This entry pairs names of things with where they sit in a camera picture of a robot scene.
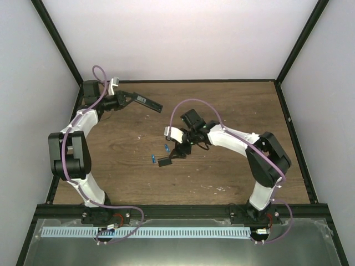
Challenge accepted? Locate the black remote control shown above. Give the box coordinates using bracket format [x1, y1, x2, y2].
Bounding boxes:
[133, 93, 163, 113]

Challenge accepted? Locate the black battery cover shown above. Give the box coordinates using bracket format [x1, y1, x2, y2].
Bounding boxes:
[158, 157, 172, 167]

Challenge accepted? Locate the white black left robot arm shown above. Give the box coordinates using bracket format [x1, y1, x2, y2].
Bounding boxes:
[48, 77, 130, 224]

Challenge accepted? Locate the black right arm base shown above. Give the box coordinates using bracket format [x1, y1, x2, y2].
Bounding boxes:
[229, 204, 280, 224]

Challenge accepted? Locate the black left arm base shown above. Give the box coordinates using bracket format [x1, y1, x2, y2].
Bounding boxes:
[81, 207, 131, 226]

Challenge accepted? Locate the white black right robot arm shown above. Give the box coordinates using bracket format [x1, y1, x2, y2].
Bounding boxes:
[159, 109, 292, 223]

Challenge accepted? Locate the clear acrylic front panel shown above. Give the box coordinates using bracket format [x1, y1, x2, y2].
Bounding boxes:
[24, 218, 341, 265]

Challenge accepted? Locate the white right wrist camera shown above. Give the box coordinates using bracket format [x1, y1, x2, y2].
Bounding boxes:
[164, 126, 184, 144]

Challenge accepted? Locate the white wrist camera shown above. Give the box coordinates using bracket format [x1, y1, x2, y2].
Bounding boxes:
[108, 77, 119, 96]
[164, 126, 184, 144]

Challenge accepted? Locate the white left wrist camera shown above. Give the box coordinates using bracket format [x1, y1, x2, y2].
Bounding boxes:
[108, 77, 119, 96]

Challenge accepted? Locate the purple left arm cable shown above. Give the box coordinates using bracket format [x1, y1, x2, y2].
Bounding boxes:
[62, 65, 145, 245]

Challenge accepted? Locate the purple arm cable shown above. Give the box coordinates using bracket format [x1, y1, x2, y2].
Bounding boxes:
[168, 99, 293, 245]
[62, 65, 145, 245]

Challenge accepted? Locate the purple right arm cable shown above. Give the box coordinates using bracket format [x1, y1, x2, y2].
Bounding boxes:
[168, 99, 293, 245]

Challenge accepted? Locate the black table frame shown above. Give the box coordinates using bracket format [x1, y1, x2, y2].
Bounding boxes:
[15, 0, 350, 266]

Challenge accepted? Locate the light blue slotted cable duct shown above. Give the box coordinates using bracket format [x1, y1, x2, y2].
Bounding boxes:
[40, 227, 251, 239]

